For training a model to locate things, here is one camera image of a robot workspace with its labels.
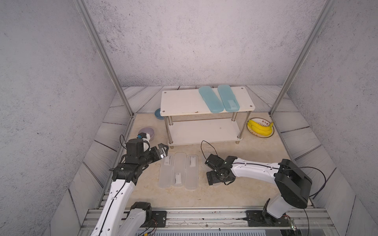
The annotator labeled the white patterned plate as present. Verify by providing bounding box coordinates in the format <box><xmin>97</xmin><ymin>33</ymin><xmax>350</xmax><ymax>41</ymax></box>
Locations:
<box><xmin>247</xmin><ymin>118</ymin><xmax>275</xmax><ymax>138</ymax></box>

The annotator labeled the clear pencil case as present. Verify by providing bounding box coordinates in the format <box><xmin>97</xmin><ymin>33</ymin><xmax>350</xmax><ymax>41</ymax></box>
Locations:
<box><xmin>185</xmin><ymin>154</ymin><xmax>199</xmax><ymax>190</ymax></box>
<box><xmin>158</xmin><ymin>156</ymin><xmax>174</xmax><ymax>188</ymax></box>
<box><xmin>204</xmin><ymin>160</ymin><xmax>222</xmax><ymax>187</ymax></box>
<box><xmin>173</xmin><ymin>152</ymin><xmax>187</xmax><ymax>187</ymax></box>

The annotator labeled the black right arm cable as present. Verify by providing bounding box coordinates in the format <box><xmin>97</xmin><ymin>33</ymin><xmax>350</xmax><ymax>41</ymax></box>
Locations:
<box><xmin>200</xmin><ymin>140</ymin><xmax>327</xmax><ymax>236</ymax></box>

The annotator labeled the left aluminium frame post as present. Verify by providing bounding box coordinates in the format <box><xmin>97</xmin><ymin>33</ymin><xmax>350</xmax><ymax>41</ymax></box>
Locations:
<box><xmin>74</xmin><ymin>1</ymin><xmax>134</xmax><ymax>209</ymax></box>

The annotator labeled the blue ceramic bowl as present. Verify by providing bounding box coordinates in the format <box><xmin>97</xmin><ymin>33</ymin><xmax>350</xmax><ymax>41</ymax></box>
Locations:
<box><xmin>155</xmin><ymin>108</ymin><xmax>164</xmax><ymax>120</ymax></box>

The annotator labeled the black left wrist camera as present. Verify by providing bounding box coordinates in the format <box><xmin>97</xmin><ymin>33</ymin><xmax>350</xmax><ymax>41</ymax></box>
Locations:
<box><xmin>126</xmin><ymin>138</ymin><xmax>150</xmax><ymax>157</ymax></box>

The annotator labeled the aluminium frame post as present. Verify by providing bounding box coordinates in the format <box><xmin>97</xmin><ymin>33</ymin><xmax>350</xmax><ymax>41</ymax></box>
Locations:
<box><xmin>268</xmin><ymin>0</ymin><xmax>337</xmax><ymax>189</ymax></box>
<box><xmin>74</xmin><ymin>1</ymin><xmax>134</xmax><ymax>209</ymax></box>

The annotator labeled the yellow banana bunch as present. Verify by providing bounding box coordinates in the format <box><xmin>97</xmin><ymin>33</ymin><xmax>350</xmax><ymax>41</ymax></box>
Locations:
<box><xmin>247</xmin><ymin>120</ymin><xmax>273</xmax><ymax>137</ymax></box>

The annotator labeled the right aluminium frame post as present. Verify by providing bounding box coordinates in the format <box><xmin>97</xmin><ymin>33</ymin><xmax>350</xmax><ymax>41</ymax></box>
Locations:
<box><xmin>268</xmin><ymin>0</ymin><xmax>337</xmax><ymax>189</ymax></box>

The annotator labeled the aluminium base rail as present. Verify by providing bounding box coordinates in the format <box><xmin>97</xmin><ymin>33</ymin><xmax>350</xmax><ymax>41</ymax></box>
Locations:
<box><xmin>78</xmin><ymin>191</ymin><xmax>340</xmax><ymax>236</ymax></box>

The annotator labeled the plain teal pencil case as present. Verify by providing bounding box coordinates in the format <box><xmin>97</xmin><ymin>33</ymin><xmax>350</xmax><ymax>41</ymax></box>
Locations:
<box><xmin>198</xmin><ymin>86</ymin><xmax>224</xmax><ymax>113</ymax></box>

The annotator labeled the white two-tier shelf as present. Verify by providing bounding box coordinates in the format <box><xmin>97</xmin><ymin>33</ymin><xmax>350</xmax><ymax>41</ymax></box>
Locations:
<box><xmin>160</xmin><ymin>87</ymin><xmax>256</xmax><ymax>147</ymax></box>

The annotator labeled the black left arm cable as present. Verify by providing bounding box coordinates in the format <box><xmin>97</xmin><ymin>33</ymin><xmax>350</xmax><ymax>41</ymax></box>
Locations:
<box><xmin>97</xmin><ymin>134</ymin><xmax>131</xmax><ymax>236</ymax></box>

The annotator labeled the teal pencil case with label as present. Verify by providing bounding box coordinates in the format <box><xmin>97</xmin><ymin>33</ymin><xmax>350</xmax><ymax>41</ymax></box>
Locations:
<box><xmin>218</xmin><ymin>85</ymin><xmax>240</xmax><ymax>112</ymax></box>

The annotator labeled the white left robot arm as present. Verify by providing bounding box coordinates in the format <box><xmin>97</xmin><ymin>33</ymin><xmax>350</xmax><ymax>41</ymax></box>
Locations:
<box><xmin>91</xmin><ymin>141</ymin><xmax>169</xmax><ymax>236</ymax></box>

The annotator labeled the lilac ceramic bowl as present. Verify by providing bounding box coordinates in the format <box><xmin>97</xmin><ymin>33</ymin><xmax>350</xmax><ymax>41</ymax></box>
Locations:
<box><xmin>138</xmin><ymin>126</ymin><xmax>155</xmax><ymax>141</ymax></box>

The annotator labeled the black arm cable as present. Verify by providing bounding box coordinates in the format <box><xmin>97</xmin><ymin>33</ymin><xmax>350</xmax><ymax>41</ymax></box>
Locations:
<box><xmin>200</xmin><ymin>140</ymin><xmax>327</xmax><ymax>236</ymax></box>
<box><xmin>97</xmin><ymin>134</ymin><xmax>131</xmax><ymax>236</ymax></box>

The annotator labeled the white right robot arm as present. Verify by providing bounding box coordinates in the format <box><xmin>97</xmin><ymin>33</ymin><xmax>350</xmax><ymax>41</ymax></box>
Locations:
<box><xmin>205</xmin><ymin>154</ymin><xmax>312</xmax><ymax>219</ymax></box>

